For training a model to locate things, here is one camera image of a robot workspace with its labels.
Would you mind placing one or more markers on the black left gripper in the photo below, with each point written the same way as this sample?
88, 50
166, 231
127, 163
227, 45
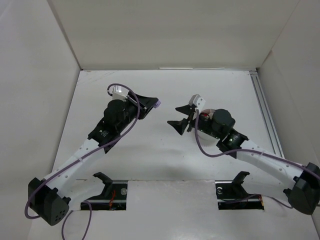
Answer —
140, 108

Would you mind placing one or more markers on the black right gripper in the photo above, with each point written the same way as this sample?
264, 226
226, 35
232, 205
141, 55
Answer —
191, 119

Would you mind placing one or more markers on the lavender 2x2 lego brick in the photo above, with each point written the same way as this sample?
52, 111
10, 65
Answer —
157, 104

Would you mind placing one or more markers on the white round divided container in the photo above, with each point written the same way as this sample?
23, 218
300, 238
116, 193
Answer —
204, 137

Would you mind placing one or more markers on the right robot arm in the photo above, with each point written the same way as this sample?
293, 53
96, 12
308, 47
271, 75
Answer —
300, 184

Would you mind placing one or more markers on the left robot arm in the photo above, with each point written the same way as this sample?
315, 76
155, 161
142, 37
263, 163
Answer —
52, 197

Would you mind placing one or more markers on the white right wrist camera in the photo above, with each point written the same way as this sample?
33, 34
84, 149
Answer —
198, 102

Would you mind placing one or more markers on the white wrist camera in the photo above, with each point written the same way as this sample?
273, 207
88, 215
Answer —
198, 102
117, 91

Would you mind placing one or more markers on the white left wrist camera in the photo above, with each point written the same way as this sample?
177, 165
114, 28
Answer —
117, 91

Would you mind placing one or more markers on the aluminium rail right side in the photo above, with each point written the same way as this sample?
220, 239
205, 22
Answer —
266, 114

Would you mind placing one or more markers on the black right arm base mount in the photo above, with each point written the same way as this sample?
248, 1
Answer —
232, 196

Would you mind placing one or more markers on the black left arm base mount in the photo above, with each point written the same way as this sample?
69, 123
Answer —
113, 196

